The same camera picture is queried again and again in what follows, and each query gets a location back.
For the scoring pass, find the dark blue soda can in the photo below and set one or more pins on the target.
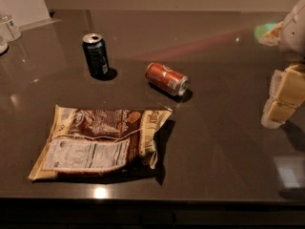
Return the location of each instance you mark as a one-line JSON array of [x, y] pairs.
[[94, 48]]

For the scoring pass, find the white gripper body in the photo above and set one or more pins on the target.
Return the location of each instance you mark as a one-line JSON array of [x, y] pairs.
[[294, 35]]

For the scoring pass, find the clear plastic water bottle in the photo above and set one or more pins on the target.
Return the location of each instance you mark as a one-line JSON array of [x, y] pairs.
[[8, 29]]

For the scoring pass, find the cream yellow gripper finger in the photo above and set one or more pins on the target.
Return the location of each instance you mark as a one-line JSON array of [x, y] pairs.
[[286, 94], [270, 37]]

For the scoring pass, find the brown cream snack bag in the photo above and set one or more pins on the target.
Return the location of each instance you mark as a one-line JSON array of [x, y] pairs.
[[95, 143]]

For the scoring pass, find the red coke can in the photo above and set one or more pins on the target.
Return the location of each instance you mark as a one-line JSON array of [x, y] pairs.
[[167, 79]]

